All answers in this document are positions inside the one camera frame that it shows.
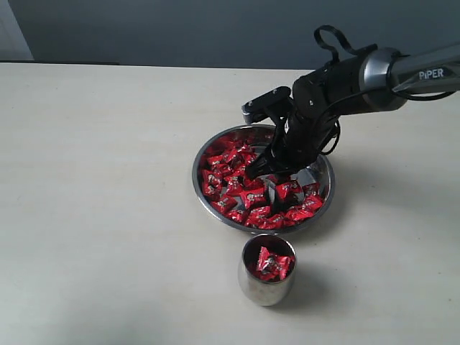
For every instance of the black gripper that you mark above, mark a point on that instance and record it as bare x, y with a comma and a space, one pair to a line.
296, 149

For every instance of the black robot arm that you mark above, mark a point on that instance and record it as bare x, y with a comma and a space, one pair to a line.
306, 115

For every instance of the round stainless steel plate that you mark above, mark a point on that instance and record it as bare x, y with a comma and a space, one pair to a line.
320, 171

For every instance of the stainless steel cup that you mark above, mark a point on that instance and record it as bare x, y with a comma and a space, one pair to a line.
260, 292

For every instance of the red candy left edge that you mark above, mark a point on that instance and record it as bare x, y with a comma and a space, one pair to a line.
213, 178

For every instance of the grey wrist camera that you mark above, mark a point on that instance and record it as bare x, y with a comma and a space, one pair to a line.
275, 105

